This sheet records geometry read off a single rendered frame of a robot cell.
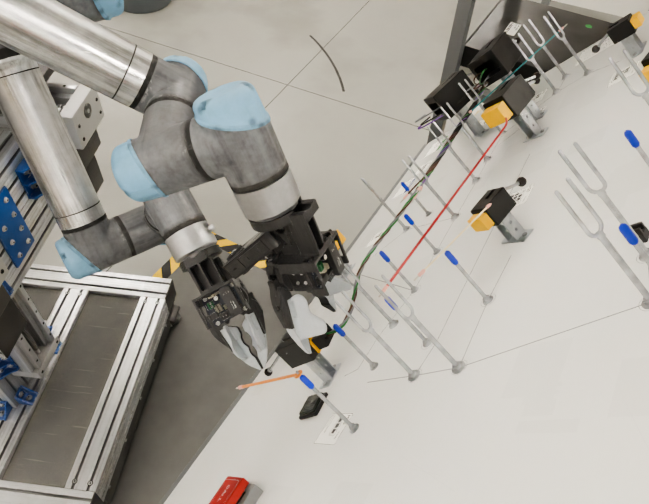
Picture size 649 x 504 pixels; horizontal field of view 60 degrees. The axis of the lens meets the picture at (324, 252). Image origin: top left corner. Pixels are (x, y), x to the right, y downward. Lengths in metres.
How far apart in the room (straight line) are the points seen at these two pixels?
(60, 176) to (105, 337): 1.17
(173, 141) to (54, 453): 1.40
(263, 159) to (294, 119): 2.53
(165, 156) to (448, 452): 0.43
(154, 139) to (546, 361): 0.48
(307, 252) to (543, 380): 0.31
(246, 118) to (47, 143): 0.42
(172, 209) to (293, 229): 0.28
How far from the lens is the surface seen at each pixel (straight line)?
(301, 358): 0.85
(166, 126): 0.70
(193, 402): 2.12
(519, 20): 1.78
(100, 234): 0.99
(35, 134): 0.97
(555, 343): 0.60
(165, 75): 0.77
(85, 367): 2.04
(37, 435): 1.98
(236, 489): 0.79
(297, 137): 3.05
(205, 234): 0.91
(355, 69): 3.61
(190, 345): 2.24
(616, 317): 0.59
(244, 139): 0.63
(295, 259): 0.70
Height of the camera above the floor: 1.89
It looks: 50 degrees down
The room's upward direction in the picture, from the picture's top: 3 degrees clockwise
